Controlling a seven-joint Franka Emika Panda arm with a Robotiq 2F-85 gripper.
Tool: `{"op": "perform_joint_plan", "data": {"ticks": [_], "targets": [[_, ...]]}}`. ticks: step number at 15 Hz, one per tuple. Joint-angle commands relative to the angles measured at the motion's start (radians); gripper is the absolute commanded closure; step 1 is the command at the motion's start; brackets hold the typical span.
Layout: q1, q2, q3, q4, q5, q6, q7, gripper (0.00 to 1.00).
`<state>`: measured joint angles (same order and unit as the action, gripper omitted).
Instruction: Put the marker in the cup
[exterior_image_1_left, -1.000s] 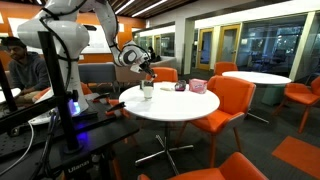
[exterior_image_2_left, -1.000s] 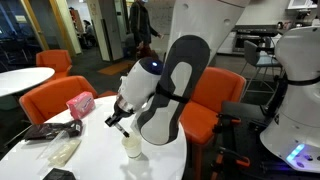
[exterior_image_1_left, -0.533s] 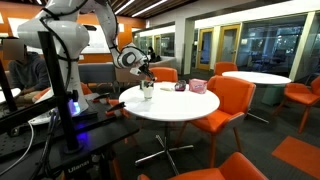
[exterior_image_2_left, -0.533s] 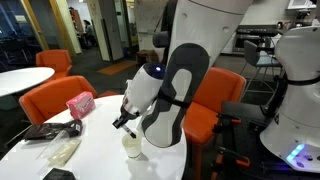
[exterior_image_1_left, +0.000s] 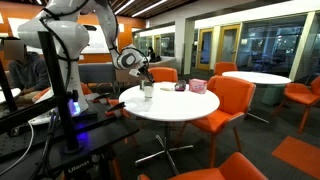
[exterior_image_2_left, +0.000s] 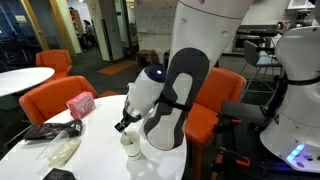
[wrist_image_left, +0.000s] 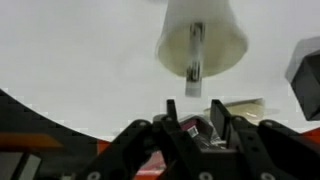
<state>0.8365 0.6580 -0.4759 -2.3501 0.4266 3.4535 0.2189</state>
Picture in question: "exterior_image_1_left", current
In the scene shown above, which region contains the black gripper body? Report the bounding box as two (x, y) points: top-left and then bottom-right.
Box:
(138, 64), (151, 76)

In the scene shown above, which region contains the white paper cup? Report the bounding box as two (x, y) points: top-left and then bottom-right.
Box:
(143, 84), (155, 100)

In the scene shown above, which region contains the orange armchair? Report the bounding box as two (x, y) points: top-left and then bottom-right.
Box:
(273, 75), (320, 134)
(137, 152), (269, 180)
(186, 75), (257, 169)
(148, 66), (179, 84)
(213, 61), (239, 76)

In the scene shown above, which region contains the distant person in dark clothes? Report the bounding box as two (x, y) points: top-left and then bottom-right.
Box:
(146, 45), (162, 64)

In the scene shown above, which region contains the dark brown snack bag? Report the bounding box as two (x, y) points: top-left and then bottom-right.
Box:
(174, 79), (188, 92)

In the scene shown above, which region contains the orange and black clamp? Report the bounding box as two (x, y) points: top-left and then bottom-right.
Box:
(85, 92), (111, 103)
(105, 98), (132, 120)

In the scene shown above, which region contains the grey sofa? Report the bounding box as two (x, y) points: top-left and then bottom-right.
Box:
(77, 63), (118, 85)

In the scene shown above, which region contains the pink tissue pack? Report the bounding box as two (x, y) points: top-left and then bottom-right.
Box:
(188, 78), (208, 95)

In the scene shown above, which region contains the ceiling light strip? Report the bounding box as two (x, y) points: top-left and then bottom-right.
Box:
(114, 0), (136, 16)
(131, 0), (168, 18)

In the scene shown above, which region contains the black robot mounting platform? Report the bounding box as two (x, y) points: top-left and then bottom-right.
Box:
(0, 99), (140, 180)

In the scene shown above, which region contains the white round side table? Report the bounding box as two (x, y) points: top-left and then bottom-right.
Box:
(221, 70), (292, 107)

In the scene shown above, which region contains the seated person in grey hoodie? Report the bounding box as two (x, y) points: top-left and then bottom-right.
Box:
(2, 37), (51, 105)

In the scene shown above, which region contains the black cross beam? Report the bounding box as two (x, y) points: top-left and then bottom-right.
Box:
(0, 95), (74, 134)

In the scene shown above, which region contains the black upright bar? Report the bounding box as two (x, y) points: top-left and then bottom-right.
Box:
(0, 59), (18, 113)

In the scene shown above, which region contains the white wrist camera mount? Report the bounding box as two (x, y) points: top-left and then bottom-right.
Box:
(129, 68), (141, 78)

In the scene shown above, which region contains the yellow door frame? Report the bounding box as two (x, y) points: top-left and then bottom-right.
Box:
(216, 24), (242, 64)
(196, 27), (215, 71)

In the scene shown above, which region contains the chrome table pedestal base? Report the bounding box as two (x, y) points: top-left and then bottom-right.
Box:
(134, 120), (194, 176)

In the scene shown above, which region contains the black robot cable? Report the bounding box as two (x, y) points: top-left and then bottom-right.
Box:
(39, 0), (91, 91)

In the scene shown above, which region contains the black camera stand pole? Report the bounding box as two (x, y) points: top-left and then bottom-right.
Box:
(37, 30), (81, 154)

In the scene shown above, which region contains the black Ulanzi mount clamp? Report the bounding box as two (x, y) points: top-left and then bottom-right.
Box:
(61, 151), (101, 180)

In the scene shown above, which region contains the black cable bundle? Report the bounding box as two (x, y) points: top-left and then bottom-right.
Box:
(29, 111), (58, 180)

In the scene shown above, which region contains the white cable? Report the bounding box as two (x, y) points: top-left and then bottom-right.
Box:
(0, 121), (35, 177)

